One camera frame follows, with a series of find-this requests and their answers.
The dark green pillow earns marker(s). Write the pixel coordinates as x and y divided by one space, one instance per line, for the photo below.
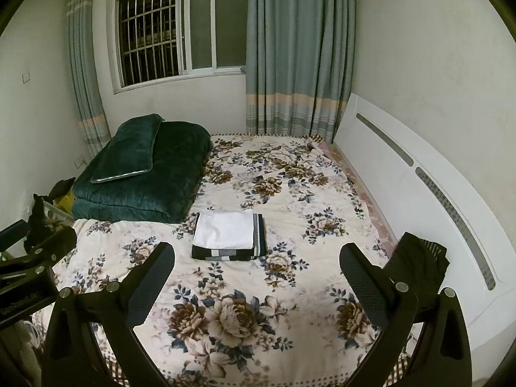
125 149

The barred window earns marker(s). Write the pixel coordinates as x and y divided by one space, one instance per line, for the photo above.
201 20

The white wall switch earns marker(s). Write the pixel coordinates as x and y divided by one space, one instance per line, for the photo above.
26 78

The wide green curtain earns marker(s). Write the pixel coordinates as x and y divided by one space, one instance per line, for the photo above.
298 48

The black hanging cloth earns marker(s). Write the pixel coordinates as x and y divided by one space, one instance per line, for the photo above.
38 217

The narrow green curtain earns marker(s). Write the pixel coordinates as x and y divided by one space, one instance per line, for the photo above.
86 68

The white headboard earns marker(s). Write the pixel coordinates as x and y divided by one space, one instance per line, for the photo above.
383 169

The yellow bag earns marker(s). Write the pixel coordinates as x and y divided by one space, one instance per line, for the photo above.
69 200

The dark green folded quilt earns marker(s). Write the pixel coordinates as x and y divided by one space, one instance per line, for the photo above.
173 177

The floral bedspread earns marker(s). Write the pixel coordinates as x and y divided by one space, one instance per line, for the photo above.
290 193

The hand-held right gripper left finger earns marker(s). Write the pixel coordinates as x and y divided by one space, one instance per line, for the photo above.
147 290

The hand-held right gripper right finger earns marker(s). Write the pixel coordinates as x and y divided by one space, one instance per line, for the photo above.
361 282

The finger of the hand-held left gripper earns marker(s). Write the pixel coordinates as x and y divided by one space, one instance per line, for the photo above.
12 234
56 242

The black grey striped folded garment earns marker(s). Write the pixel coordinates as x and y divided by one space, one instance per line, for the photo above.
261 236

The pink under sheet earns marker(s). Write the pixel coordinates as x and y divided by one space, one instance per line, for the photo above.
363 193

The small black cloth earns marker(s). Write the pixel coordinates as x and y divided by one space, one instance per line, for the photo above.
62 187

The clear plastic box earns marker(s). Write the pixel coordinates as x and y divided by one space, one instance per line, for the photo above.
60 215

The white t-shirt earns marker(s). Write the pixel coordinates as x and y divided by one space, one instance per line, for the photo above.
223 229

